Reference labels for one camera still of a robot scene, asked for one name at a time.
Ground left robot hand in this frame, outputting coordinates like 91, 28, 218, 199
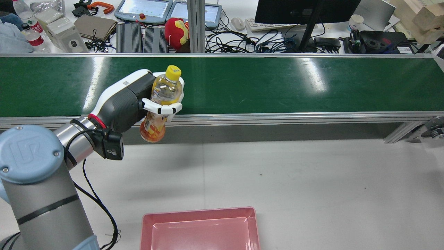
88, 69, 185, 134

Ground orange drink bottle yellow cap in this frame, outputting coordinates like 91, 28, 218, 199
140, 65, 183, 143

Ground pink plastic basket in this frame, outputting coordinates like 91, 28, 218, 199
140, 206, 262, 250

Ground grey ribbed metal box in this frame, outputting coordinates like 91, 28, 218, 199
143, 27, 169, 53
116, 22, 143, 53

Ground brown notebook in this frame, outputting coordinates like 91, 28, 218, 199
74, 15, 118, 42

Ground white device box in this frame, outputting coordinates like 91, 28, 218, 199
46, 17, 89, 53

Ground red yellow Iron Man plush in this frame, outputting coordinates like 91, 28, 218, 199
164, 18, 190, 50

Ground orange clamp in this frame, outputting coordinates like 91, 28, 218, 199
87, 1, 115, 15

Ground black tool part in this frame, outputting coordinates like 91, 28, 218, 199
71, 0, 91, 18

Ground water bottle black cap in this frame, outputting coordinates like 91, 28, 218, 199
21, 23, 51, 53

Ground clear plastic bag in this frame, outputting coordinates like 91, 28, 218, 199
29, 0, 66, 24

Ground water bottle white cap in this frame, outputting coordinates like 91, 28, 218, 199
12, 0, 44, 34

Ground blue cloth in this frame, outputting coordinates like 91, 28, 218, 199
0, 11, 27, 55

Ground white computer mouse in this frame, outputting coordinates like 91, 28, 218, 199
230, 17, 246, 31

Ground green conveyor belt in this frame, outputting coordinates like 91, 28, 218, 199
0, 53, 444, 126

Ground white keyboard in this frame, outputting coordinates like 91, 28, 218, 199
245, 18, 318, 33

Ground black computer monitor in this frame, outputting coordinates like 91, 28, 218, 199
255, 0, 361, 25

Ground black monitor stand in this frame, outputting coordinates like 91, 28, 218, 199
299, 0, 325, 52

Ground black docking hub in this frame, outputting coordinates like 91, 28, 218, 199
314, 36, 342, 53

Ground white paper cup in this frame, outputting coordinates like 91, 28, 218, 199
348, 14, 365, 32

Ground black robot flange device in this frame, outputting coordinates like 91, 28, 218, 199
358, 30, 414, 55

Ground silver laptop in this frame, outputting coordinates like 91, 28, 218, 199
353, 0, 396, 32

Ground cardboard box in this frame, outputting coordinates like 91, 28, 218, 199
391, 0, 444, 44

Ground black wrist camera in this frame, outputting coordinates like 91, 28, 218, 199
92, 128, 125, 161

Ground black coiled cable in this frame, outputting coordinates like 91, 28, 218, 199
84, 29, 112, 53

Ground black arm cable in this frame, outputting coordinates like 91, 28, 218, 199
65, 128, 121, 250

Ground aluminium profile post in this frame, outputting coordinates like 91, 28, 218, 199
187, 0, 206, 53

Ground grey teach pendant with cable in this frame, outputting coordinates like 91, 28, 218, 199
166, 0, 223, 30

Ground blue cable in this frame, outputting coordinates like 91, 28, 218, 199
255, 31, 299, 53

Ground aluminium conveyor leg bracket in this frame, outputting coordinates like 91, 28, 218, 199
383, 116, 444, 144

